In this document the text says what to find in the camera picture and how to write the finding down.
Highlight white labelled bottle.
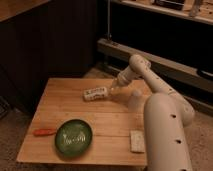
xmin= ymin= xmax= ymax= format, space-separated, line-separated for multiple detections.
xmin=83 ymin=87 xmax=109 ymax=101

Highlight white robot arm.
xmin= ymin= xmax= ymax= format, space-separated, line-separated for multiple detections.
xmin=112 ymin=54 xmax=195 ymax=171

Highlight white upside-down cup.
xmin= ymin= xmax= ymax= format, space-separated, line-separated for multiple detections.
xmin=128 ymin=90 xmax=144 ymax=111

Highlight wooden table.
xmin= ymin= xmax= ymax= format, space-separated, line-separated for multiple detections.
xmin=17 ymin=78 xmax=151 ymax=166

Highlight white sponge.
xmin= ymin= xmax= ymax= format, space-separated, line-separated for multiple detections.
xmin=130 ymin=130 xmax=145 ymax=153

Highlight metal shelf rack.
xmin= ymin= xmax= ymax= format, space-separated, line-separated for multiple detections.
xmin=97 ymin=0 xmax=213 ymax=116

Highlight orange carrot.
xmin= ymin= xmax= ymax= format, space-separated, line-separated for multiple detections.
xmin=33 ymin=129 xmax=56 ymax=136

